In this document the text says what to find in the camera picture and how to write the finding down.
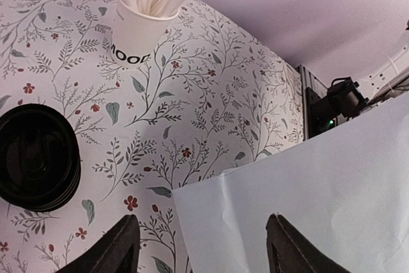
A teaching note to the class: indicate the white paper bag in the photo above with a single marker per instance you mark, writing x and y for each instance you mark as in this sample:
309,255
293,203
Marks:
345,190

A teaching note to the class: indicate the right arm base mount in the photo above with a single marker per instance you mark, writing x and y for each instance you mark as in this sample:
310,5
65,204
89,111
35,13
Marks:
325,108

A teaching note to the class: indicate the white cup holding straws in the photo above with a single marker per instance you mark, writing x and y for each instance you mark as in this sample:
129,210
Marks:
135,35

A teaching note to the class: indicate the floral tablecloth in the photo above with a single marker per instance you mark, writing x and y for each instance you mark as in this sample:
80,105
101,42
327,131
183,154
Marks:
210,98

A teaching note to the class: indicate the stack of black lids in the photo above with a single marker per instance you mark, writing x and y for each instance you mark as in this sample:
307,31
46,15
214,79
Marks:
40,158

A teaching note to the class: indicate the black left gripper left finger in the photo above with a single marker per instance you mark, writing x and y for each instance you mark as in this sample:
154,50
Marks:
117,251

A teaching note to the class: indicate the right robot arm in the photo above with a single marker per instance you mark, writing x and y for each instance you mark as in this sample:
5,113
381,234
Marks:
381,80

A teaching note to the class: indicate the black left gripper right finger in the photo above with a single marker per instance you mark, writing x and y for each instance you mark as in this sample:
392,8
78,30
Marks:
289,251

